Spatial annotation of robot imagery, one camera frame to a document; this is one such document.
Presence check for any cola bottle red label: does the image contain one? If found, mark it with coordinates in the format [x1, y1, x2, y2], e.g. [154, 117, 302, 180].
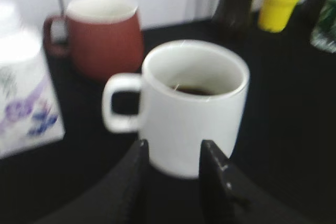
[212, 0, 253, 40]

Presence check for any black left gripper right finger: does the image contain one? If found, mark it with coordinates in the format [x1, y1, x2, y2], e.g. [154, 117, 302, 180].
[199, 140, 311, 224]

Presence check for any clear water bottle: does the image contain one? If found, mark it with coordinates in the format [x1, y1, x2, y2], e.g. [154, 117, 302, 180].
[310, 0, 335, 53]

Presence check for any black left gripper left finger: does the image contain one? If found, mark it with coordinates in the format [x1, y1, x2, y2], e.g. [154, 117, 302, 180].
[35, 140, 149, 223]

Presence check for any white ceramic mug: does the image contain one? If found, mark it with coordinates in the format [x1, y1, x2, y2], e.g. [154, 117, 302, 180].
[101, 40, 250, 179]

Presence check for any white purple milk carton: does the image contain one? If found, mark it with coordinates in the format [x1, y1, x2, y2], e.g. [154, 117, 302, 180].
[1, 0, 65, 158]

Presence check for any maroon ceramic mug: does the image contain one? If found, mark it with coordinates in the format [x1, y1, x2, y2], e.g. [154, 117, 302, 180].
[43, 0, 144, 81]

